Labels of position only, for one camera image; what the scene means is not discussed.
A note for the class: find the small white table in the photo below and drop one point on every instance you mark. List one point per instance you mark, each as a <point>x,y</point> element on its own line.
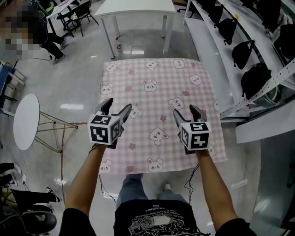
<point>61,8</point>

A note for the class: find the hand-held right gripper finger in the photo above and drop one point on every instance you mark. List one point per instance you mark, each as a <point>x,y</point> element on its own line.
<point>179,117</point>
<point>199,114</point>

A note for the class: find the white metal shelving rack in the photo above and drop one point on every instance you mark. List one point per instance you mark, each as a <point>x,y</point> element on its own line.
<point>207,46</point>

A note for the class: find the clear bottle with red cap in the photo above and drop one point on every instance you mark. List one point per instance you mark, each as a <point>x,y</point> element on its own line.
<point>118,47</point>

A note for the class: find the white rectangular table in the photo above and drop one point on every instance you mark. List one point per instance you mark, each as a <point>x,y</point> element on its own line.
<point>136,7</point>

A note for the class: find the pink checked tablecloth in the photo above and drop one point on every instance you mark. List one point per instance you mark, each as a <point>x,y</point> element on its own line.
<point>156,92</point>

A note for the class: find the black backpack with green dome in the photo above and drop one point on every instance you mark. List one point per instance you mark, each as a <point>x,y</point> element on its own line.
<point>48,7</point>
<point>273,96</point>

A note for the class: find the black domed backpack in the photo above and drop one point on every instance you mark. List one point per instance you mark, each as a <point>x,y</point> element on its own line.
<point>43,221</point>

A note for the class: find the round white side table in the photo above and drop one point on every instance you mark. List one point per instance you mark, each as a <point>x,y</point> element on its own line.
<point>26,122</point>

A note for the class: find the person's black printed t-shirt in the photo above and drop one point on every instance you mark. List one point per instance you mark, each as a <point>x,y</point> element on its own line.
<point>156,221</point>

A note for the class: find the row of black bags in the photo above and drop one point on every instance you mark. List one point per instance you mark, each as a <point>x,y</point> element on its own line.
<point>244,55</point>

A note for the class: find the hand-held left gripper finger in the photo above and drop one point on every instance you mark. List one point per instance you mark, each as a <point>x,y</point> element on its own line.
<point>124,113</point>
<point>103,107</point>

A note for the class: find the blue table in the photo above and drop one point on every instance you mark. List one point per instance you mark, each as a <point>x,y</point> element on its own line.
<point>4,76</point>

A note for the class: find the person's right forearm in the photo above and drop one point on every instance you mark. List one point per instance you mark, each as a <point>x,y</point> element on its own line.
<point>214,184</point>

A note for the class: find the person's right white shoe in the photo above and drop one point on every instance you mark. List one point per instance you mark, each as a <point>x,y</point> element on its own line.
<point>166,186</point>

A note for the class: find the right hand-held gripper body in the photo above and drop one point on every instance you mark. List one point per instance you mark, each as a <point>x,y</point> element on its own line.
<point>198,138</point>

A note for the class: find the black folding chair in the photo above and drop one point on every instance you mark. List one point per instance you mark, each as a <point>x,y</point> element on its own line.
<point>84,9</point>

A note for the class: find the person's left forearm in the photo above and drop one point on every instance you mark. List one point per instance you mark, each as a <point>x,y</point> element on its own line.
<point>85,179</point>

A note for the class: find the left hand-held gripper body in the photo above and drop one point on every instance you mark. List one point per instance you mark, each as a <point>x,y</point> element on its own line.
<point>99,133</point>

